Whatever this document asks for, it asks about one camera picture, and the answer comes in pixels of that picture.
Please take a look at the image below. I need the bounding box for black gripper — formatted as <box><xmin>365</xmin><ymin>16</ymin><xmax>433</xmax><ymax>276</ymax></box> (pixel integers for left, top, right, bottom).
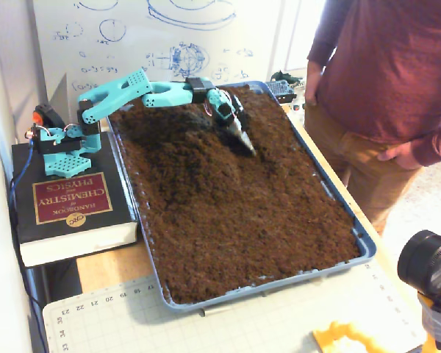
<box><xmin>211</xmin><ymin>96</ymin><xmax>257</xmax><ymax>157</ymax></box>

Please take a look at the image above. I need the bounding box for brown soil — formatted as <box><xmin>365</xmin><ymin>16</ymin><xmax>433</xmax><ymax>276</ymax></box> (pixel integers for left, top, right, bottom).
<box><xmin>108</xmin><ymin>85</ymin><xmax>362</xmax><ymax>305</ymax></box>

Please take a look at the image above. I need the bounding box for person left forearm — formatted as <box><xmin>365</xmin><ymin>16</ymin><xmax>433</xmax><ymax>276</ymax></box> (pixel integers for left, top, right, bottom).
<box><xmin>411</xmin><ymin>112</ymin><xmax>441</xmax><ymax>166</ymax></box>

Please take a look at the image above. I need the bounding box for person right forearm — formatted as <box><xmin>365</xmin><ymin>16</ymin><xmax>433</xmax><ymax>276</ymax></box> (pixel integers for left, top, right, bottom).
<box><xmin>306</xmin><ymin>21</ymin><xmax>340</xmax><ymax>74</ymax></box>

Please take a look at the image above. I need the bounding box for person right hand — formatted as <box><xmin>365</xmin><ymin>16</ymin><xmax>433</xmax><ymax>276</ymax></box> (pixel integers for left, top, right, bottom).
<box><xmin>304</xmin><ymin>68</ymin><xmax>321</xmax><ymax>107</ymax></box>

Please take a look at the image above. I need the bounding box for person left hand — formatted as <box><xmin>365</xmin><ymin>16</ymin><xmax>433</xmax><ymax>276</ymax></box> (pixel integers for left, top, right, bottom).
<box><xmin>376</xmin><ymin>141</ymin><xmax>423</xmax><ymax>171</ymax></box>

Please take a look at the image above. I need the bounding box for white printed bag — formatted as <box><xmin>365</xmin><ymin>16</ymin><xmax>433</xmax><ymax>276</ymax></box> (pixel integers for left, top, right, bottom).
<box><xmin>282</xmin><ymin>76</ymin><xmax>308</xmax><ymax>128</ymax></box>

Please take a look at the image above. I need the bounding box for green object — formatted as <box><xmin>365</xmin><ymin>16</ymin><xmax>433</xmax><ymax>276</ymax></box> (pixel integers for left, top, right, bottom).
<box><xmin>270</xmin><ymin>70</ymin><xmax>304</xmax><ymax>84</ymax></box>

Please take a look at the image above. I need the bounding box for whiteboard with blue drawings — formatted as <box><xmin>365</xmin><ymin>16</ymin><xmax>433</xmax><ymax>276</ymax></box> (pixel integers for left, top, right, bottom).
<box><xmin>31</xmin><ymin>0</ymin><xmax>284</xmax><ymax>107</ymax></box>

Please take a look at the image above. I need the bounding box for person in maroon shirt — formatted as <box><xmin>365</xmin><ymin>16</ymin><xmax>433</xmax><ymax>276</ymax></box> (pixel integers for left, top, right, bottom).
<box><xmin>304</xmin><ymin>0</ymin><xmax>441</xmax><ymax>236</ymax></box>

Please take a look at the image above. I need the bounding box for blue plastic tray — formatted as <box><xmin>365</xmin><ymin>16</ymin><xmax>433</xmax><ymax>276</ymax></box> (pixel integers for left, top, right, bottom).
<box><xmin>103</xmin><ymin>80</ymin><xmax>377</xmax><ymax>314</ymax></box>

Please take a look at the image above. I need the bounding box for grey metal bar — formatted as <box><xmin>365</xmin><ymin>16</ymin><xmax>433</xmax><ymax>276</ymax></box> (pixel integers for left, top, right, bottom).
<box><xmin>200</xmin><ymin>305</ymin><xmax>233</xmax><ymax>317</ymax></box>

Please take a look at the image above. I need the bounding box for black chemistry physics handbook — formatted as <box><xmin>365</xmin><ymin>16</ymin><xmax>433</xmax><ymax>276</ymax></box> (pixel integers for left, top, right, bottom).
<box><xmin>11</xmin><ymin>132</ymin><xmax>139</xmax><ymax>268</ymax></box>

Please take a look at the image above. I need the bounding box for black device with orange cap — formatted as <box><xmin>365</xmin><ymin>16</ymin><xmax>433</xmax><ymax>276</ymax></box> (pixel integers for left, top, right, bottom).
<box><xmin>32</xmin><ymin>103</ymin><xmax>65</xmax><ymax>129</ymax></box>

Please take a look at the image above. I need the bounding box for grey gridded cutting mat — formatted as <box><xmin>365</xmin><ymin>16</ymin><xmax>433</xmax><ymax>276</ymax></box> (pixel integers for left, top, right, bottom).
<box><xmin>42</xmin><ymin>257</ymin><xmax>427</xmax><ymax>353</ymax></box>

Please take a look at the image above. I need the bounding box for yellow plastic part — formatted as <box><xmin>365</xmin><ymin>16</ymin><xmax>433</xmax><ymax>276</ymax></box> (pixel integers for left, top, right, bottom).
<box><xmin>312</xmin><ymin>321</ymin><xmax>387</xmax><ymax>353</ymax></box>

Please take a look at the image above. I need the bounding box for black webcam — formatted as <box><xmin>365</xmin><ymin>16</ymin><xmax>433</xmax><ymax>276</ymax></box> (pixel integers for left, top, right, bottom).
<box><xmin>396</xmin><ymin>229</ymin><xmax>441</xmax><ymax>299</ymax></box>

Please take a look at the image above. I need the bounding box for blue cable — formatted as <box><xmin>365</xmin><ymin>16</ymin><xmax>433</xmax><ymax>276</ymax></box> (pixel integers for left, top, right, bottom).
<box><xmin>7</xmin><ymin>145</ymin><xmax>36</xmax><ymax>221</ymax></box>

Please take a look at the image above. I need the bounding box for black cable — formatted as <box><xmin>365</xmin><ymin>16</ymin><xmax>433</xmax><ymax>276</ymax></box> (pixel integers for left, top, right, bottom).
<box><xmin>7</xmin><ymin>179</ymin><xmax>49</xmax><ymax>353</ymax></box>

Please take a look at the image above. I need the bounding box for yellow taped camera stand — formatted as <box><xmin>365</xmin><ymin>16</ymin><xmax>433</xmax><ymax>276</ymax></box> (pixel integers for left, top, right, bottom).
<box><xmin>417</xmin><ymin>290</ymin><xmax>441</xmax><ymax>353</ymax></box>

